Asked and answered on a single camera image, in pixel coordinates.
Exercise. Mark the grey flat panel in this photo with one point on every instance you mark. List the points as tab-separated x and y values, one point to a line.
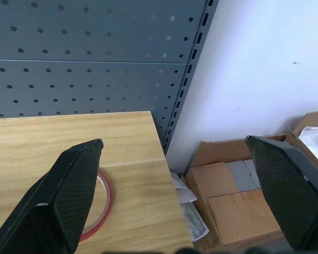
242	176

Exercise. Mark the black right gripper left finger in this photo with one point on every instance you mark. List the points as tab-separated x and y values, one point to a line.
66	195

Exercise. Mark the grey perforated pegboard panel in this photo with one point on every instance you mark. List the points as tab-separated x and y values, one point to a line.
95	61

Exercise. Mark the red adhesive tape roll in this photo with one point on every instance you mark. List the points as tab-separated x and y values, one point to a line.
109	195

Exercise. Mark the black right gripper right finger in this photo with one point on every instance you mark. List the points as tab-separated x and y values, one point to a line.
285	193

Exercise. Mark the white plastic wrapped packet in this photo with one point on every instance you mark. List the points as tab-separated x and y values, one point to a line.
191	209

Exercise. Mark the white plastic bag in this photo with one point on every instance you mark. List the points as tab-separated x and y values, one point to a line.
316	143

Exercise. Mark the large open cardboard box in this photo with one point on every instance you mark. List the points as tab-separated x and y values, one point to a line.
227	190

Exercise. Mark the cardboard box with white bag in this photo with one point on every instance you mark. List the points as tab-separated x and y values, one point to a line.
310	140

